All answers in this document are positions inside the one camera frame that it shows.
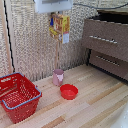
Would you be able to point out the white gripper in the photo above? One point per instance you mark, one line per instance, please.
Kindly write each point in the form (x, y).
(53, 5)

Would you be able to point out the yellow red cereal bar box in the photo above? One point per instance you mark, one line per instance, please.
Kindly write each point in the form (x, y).
(60, 27)

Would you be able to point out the brown drawer cabinet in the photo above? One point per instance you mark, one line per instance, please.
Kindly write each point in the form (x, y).
(106, 43)

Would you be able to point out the pink plastic cup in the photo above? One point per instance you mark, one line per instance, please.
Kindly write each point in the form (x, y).
(58, 77)

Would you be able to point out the red plastic bowl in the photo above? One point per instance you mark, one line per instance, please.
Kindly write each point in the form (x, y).
(68, 91)

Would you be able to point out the red shopping basket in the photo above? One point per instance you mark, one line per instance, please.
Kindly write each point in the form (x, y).
(17, 96)

